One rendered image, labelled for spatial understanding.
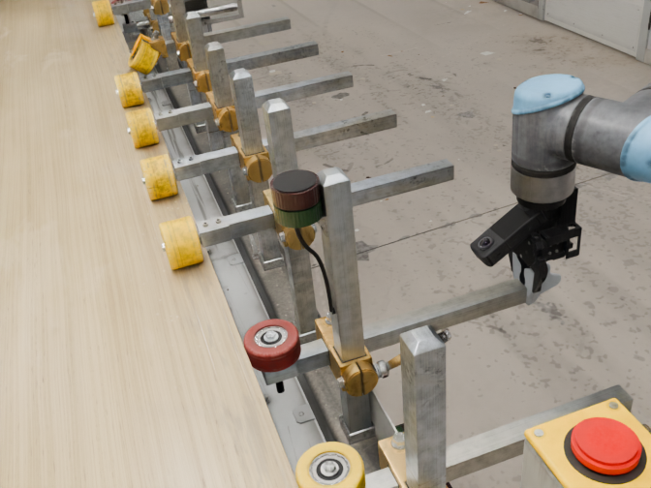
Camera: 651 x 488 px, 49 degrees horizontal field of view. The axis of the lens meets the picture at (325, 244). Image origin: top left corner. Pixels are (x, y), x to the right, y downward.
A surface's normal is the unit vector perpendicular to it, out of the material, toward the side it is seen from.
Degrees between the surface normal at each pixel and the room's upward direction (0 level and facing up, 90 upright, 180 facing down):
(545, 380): 0
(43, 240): 0
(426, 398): 90
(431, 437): 90
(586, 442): 0
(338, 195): 90
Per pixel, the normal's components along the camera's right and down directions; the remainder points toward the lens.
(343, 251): 0.33, 0.51
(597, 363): -0.10, -0.82
